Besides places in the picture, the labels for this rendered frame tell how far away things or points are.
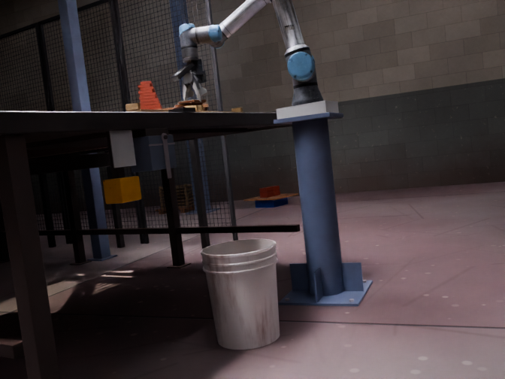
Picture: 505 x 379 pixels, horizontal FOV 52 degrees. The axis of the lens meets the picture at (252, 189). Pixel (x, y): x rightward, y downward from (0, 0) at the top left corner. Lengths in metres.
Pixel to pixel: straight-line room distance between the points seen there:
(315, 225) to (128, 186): 1.05
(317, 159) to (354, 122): 4.75
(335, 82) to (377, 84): 0.57
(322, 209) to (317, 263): 0.26
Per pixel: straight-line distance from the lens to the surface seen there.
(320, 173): 2.42
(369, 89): 7.12
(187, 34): 2.47
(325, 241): 2.46
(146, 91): 3.34
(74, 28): 4.41
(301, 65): 2.32
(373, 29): 7.21
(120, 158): 1.74
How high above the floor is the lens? 0.75
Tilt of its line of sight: 4 degrees down
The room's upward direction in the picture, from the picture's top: 6 degrees counter-clockwise
